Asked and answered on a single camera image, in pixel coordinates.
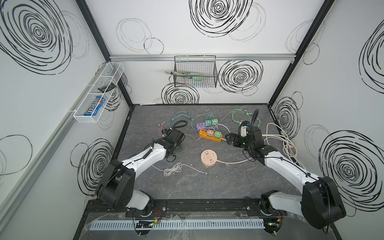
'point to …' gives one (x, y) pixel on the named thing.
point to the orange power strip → (203, 133)
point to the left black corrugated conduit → (171, 129)
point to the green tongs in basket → (190, 75)
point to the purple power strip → (202, 125)
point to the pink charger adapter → (210, 133)
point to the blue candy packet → (95, 106)
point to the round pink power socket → (209, 157)
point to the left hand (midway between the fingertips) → (175, 147)
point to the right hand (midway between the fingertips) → (230, 136)
